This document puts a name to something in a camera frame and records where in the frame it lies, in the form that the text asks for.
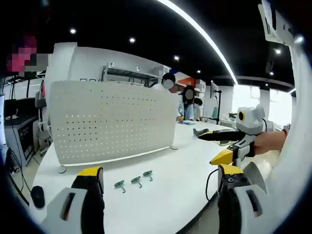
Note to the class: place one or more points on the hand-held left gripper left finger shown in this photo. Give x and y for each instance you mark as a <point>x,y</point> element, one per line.
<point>90,207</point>

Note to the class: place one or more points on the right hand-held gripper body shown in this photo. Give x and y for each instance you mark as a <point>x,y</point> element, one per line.
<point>253,122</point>

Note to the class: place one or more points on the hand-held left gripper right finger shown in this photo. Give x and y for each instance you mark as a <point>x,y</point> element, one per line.
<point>231,207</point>

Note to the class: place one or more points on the green hook assembly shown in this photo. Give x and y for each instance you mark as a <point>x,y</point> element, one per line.
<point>135,180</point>
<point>148,173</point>
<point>119,184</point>

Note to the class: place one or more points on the white perforated mounting plate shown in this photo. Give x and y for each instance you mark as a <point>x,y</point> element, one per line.
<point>109,122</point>

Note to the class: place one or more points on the person's right hand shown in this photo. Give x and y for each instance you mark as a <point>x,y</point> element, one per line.
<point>268,143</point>

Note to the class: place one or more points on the dark grey handheld device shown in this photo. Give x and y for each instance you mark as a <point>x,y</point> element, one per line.
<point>197,132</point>

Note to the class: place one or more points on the small blue object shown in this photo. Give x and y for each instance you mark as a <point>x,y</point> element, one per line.
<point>187,122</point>

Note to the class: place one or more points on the person's white shirt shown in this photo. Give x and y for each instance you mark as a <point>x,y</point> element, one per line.
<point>299,97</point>

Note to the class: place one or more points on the black computer mouse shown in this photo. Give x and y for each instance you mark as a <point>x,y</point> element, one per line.
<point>38,196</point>

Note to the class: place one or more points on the long ceiling strip light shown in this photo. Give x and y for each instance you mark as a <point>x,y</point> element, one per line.
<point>210,41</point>

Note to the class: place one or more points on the grey equipment cabinet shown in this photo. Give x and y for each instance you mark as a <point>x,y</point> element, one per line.
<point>24,139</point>

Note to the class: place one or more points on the white ceiling air vent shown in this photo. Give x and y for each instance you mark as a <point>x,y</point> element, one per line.
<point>270,26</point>

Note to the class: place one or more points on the grey metal shelf rack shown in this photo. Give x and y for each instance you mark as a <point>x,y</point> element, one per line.
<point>126,72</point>

